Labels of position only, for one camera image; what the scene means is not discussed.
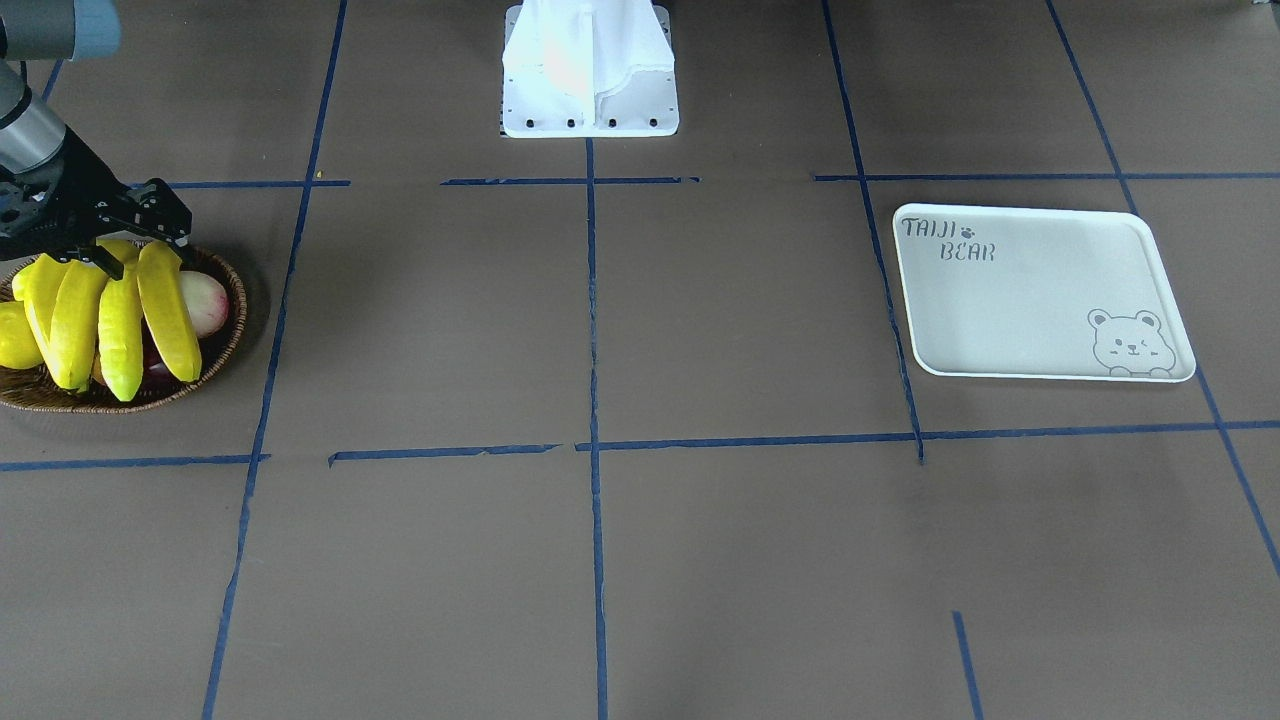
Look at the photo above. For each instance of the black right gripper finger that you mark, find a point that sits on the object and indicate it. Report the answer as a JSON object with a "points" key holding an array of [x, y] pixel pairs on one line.
{"points": [[175, 235], [103, 258]]}

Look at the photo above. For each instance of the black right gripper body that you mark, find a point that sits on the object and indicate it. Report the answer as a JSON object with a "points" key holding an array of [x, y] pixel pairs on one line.
{"points": [[62, 192]]}

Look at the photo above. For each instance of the yellow banana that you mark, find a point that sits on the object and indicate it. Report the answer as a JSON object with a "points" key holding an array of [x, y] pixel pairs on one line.
{"points": [[120, 335], [38, 286], [73, 328], [166, 312]]}

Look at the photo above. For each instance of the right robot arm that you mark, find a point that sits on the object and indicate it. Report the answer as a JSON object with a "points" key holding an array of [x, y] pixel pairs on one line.
{"points": [[31, 132]]}

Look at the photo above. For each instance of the woven wicker basket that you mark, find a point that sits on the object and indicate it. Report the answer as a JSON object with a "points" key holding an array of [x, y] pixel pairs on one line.
{"points": [[32, 389]]}

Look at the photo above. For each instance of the yellow lemon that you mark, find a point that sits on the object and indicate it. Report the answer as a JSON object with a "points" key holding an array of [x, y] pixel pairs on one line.
{"points": [[19, 349]]}

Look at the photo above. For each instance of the white bear tray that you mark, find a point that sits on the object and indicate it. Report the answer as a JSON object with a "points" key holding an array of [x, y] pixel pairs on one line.
{"points": [[1028, 293]]}

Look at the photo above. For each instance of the white pedestal base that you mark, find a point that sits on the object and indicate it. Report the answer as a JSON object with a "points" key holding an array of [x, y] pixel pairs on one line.
{"points": [[588, 69]]}

